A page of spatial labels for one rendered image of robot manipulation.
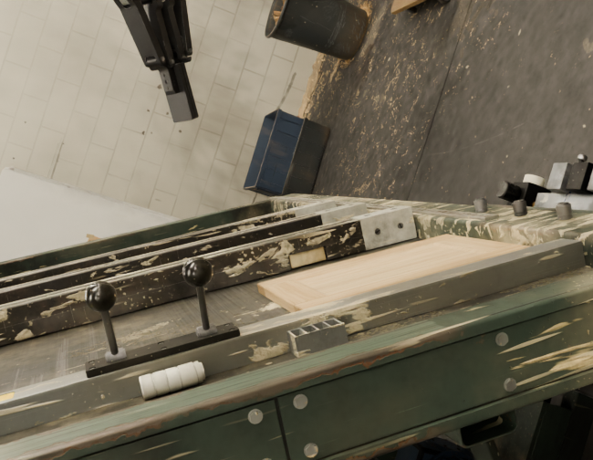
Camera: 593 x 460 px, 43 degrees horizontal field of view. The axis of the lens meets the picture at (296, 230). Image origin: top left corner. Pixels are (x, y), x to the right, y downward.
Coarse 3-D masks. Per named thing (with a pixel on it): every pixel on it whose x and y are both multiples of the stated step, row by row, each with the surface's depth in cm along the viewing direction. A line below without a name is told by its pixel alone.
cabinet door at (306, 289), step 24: (432, 240) 150; (456, 240) 145; (480, 240) 140; (336, 264) 147; (360, 264) 143; (384, 264) 138; (408, 264) 134; (432, 264) 130; (456, 264) 124; (264, 288) 139; (288, 288) 133; (312, 288) 129; (336, 288) 126; (360, 288) 121
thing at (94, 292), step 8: (88, 288) 90; (96, 288) 89; (104, 288) 90; (112, 288) 90; (88, 296) 89; (96, 296) 89; (104, 296) 89; (112, 296) 90; (88, 304) 90; (96, 304) 89; (104, 304) 89; (112, 304) 90; (104, 312) 92; (104, 320) 93; (104, 328) 94; (112, 328) 94; (112, 336) 94; (112, 344) 95; (112, 352) 96; (120, 352) 96; (112, 360) 96
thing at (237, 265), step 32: (352, 224) 163; (384, 224) 165; (224, 256) 156; (256, 256) 158; (128, 288) 151; (160, 288) 153; (192, 288) 155; (0, 320) 145; (32, 320) 146; (64, 320) 148; (96, 320) 150
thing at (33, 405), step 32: (512, 256) 111; (544, 256) 111; (576, 256) 112; (384, 288) 108; (416, 288) 105; (448, 288) 107; (480, 288) 108; (288, 320) 102; (320, 320) 102; (352, 320) 103; (384, 320) 104; (192, 352) 97; (224, 352) 98; (256, 352) 100; (32, 384) 97; (64, 384) 93; (96, 384) 94; (128, 384) 95; (0, 416) 91; (32, 416) 92; (64, 416) 93
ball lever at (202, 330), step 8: (184, 264) 94; (192, 264) 92; (200, 264) 92; (208, 264) 93; (184, 272) 93; (192, 272) 92; (200, 272) 92; (208, 272) 93; (192, 280) 92; (200, 280) 92; (208, 280) 93; (200, 288) 95; (200, 296) 96; (200, 304) 96; (200, 312) 98; (208, 320) 99; (200, 328) 99; (208, 328) 99; (200, 336) 99
